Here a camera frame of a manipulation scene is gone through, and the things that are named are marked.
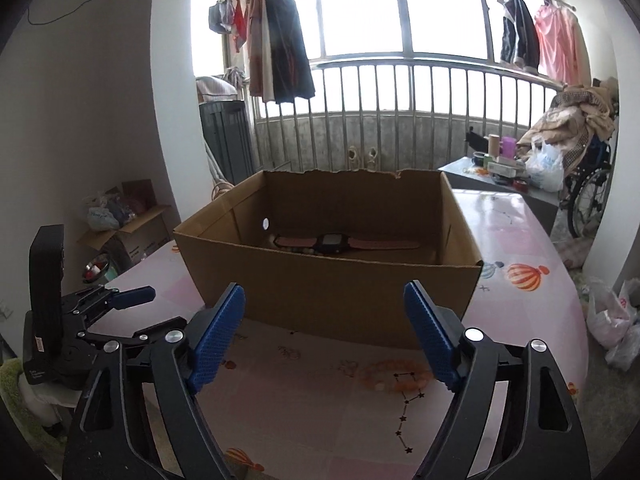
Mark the floor cardboard box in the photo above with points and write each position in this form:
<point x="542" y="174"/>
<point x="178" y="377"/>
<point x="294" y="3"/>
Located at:
<point x="145" y="232"/>

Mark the pink hanging shirt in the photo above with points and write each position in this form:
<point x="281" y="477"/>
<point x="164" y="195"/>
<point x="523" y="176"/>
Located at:
<point x="557" y="45"/>

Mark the pile of beige clothes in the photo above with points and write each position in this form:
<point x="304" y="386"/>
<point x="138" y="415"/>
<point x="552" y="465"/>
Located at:
<point x="570" y="115"/>

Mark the grey side table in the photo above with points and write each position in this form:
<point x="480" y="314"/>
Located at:
<point x="535" y="200"/>

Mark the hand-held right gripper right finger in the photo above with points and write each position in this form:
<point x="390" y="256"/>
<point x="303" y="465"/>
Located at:
<point x="432" y="335"/>

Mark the folded bedding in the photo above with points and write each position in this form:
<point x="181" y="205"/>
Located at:
<point x="215" y="89"/>

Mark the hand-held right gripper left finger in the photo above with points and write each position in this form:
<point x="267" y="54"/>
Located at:
<point x="215" y="340"/>

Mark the grey hanging garment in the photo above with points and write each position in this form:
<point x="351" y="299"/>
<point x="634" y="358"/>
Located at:
<point x="221" y="17"/>

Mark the metal bowl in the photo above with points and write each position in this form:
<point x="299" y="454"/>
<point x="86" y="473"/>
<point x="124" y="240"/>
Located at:
<point x="96" y="269"/>

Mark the person's left forearm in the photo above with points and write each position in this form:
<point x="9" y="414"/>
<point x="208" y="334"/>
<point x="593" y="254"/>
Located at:
<point x="30" y="410"/>

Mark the black device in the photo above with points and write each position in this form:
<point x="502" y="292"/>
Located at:
<point x="476" y="140"/>

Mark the metal balcony railing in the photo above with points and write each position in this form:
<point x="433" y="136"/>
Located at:
<point x="400" y="62"/>

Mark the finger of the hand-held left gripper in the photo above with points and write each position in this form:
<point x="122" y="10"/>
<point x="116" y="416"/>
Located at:
<point x="145" y="334"/>
<point x="130" y="296"/>

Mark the red hanging garment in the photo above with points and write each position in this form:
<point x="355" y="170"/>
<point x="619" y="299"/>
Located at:
<point x="240" y="25"/>

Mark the white flat carton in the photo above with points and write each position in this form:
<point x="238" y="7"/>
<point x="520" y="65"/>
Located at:
<point x="505" y="167"/>

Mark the short dark hanging jacket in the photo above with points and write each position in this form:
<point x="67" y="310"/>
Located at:
<point x="520" y="30"/>

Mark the cardboard tube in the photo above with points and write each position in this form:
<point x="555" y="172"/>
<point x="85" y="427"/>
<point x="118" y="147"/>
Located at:
<point x="494" y="146"/>

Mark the white blue plastic bag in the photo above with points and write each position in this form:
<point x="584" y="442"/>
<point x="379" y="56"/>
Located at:
<point x="545" y="165"/>

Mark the white knotted plastic bag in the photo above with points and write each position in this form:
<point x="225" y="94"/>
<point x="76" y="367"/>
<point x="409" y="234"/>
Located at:
<point x="102" y="219"/>

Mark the wheelchair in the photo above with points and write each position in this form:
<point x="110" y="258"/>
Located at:
<point x="587" y="195"/>

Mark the white red plastic bag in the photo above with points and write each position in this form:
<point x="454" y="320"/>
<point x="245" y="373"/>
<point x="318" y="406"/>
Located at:
<point x="610" y="320"/>

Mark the large cardboard box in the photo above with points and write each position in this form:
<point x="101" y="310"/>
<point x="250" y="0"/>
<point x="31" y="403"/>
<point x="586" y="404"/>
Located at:
<point x="325" y="290"/>

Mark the grey cabinet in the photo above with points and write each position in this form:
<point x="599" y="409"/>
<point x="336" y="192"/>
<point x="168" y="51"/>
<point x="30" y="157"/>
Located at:
<point x="225" y="140"/>

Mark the beige shoe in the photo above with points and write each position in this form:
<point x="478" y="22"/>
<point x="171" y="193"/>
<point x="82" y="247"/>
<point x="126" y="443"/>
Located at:
<point x="354" y="156"/>
<point x="372" y="157"/>

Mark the long dark hanging jacket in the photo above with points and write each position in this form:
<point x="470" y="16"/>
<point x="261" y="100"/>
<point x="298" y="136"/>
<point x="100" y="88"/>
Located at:
<point x="290" y="45"/>

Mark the striped cloth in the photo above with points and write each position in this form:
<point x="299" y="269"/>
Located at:
<point x="235" y="77"/>

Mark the tan hanging garment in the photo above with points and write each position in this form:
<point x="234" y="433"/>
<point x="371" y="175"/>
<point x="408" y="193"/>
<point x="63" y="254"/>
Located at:
<point x="259" y="50"/>

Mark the pink cup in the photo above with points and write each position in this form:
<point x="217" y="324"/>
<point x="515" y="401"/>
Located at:
<point x="508" y="146"/>

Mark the pink balloon print tablecloth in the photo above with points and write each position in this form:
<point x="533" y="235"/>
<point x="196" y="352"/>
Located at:
<point x="510" y="320"/>

